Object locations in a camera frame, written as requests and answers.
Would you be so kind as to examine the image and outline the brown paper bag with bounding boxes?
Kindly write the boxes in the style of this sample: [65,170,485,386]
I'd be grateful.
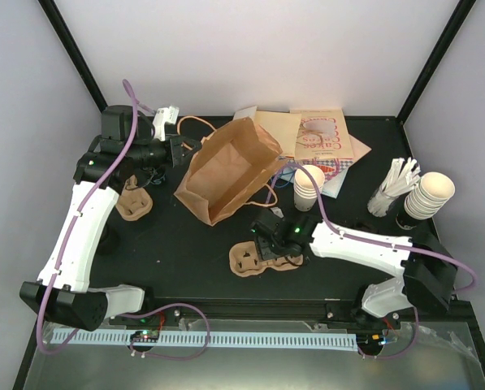
[175,118,285,226]

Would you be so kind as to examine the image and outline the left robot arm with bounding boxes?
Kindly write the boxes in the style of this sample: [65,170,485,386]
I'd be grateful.
[19,105,201,332]

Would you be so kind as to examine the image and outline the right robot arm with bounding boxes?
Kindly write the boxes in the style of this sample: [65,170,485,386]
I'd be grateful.
[250,211,457,328]

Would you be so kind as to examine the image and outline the white paper cup stack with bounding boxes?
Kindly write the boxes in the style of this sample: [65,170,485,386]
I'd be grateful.
[293,165,325,212]

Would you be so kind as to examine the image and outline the brown cardboard cup carrier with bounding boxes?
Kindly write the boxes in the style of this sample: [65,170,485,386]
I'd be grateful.
[115,175,153,222]

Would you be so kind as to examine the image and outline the yellow padded envelope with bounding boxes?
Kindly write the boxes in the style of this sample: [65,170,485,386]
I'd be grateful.
[232,106,301,158]

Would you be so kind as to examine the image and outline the blue checkered paper bag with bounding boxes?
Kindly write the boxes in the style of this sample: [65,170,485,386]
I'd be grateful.
[282,159,353,183]

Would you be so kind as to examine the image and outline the black lid stack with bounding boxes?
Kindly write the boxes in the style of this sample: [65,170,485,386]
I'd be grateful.
[353,221,379,234]

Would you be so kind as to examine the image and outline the cakes printed paper bag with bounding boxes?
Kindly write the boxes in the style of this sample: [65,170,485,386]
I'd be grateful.
[290,109,353,161]

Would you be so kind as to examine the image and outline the tan flat paper bag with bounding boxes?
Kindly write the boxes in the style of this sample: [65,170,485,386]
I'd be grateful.
[349,136,371,164]

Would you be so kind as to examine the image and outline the jar of white stirrers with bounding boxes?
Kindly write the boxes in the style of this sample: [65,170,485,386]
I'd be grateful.
[367,158,421,218]

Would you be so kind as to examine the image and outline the white lid stack on sleeve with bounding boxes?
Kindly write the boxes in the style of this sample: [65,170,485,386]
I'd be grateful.
[396,171,456,231]

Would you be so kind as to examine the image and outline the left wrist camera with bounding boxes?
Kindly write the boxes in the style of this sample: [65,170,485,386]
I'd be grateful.
[152,106,180,141]

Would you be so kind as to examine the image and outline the light blue cable duct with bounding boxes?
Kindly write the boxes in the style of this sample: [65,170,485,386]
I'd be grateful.
[70,329,357,352]

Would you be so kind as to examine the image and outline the black frame post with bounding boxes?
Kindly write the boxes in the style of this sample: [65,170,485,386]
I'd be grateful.
[396,0,476,125]
[37,0,108,112]

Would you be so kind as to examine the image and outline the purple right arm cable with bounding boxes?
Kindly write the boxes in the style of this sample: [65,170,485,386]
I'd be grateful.
[264,164,479,361]

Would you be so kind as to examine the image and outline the right black frame post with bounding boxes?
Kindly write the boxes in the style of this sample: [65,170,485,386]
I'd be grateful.
[396,0,476,125]

